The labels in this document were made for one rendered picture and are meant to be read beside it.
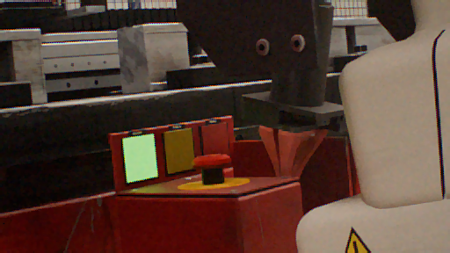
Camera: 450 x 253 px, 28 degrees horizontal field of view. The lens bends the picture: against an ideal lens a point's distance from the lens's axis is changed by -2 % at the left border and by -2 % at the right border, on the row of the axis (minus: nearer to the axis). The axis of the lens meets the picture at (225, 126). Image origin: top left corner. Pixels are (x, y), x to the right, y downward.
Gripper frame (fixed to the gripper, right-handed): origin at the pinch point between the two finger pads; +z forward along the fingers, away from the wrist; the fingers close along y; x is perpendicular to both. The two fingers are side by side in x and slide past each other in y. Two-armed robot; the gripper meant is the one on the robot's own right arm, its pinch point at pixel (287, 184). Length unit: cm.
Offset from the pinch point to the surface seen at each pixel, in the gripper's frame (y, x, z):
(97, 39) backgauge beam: 60, -29, -6
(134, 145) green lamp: 11.2, 12.3, -3.5
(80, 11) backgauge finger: 43.7, -9.2, -13.2
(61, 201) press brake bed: 20.8, 13.2, 5.0
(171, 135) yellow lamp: 11.2, 6.5, -3.8
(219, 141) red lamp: 10.8, -1.4, -2.3
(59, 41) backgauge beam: 61, -21, -6
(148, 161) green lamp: 10.7, 10.5, -1.6
